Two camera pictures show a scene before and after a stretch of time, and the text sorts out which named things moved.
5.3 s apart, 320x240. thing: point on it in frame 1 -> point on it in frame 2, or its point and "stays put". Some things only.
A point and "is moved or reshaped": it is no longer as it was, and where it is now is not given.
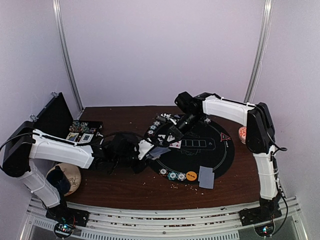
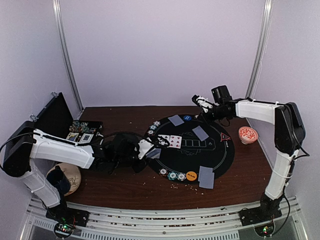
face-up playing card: [163, 136] stays put
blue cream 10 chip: [181, 176] stays put
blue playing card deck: [158, 151] is moved or reshaped
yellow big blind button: [191, 175] stays put
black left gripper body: [123, 161] stays put
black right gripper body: [193, 119] -> [218, 112]
